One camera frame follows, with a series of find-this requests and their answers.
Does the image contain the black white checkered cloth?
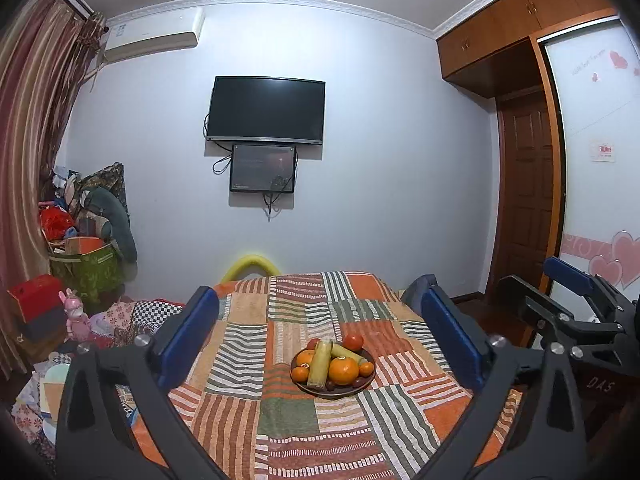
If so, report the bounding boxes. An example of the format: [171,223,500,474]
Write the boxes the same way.
[132,300,183,333]

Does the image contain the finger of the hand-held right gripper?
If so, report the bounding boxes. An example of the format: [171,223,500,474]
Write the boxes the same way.
[544,256,638,323]
[495,275,621,351]

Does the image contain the small black wall monitor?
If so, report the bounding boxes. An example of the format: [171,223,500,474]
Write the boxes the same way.
[230,144,297,194]

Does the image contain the floral bed sheet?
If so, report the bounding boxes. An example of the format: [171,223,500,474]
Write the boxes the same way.
[90,302,151,351]

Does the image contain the purple round plate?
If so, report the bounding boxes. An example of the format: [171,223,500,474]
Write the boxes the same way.
[290,345,377,401]

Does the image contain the wooden overhead cabinet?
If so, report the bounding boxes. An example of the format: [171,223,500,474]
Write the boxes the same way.
[436,0,621,98]

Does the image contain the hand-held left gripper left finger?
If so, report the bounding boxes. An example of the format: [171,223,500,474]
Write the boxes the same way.
[55,285,236,480]

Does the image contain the grey plush toy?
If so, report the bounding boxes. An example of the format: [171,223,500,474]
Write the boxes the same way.
[82,187,138,263]

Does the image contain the red plastic bag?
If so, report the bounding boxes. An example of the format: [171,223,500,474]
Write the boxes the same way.
[40,207,76,241]

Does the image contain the large orange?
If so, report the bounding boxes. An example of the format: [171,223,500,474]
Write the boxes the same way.
[328,356,360,386]

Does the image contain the pink bunny plush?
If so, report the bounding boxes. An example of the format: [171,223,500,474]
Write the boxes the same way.
[59,290,91,341]

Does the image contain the white wardrobe door pink hearts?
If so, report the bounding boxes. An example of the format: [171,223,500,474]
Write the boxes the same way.
[542,15,640,311]

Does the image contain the brown wooden door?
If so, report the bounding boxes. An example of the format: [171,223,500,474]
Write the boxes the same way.
[497,90,558,306]

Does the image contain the pile of clothes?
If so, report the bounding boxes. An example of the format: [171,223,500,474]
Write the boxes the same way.
[12,350,71,461]

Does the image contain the dark patterned cushion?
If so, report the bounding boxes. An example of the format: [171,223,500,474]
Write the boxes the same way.
[80,162,130,211]

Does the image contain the white air conditioner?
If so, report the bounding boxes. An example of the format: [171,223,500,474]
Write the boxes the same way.
[102,7,206,65]

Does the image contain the striped red curtain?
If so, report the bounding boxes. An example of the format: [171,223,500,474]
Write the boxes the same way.
[0,0,108,371]

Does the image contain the dark box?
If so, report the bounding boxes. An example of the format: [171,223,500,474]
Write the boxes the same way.
[20,305,71,346]

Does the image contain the black wall television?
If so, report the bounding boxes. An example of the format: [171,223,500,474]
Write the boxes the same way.
[206,76,327,146]

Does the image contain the green storage box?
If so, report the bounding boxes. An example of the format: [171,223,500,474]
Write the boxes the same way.
[49,242,123,306]

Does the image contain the yellow sugarcane piece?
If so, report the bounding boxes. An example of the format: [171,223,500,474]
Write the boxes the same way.
[331,342,368,366]
[307,340,333,388]

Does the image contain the orange cardboard box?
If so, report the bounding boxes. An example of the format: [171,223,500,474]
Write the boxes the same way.
[65,236,106,256]

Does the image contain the red box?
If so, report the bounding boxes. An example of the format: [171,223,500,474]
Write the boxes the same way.
[7,275,68,318]

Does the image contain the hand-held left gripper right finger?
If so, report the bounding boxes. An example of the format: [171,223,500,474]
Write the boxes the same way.
[400,274,588,480]

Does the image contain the yellow foam tube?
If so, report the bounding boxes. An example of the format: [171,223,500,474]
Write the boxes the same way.
[220,255,283,283]

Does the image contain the patchwork striped blanket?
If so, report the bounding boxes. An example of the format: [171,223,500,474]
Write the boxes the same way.
[115,271,523,480]

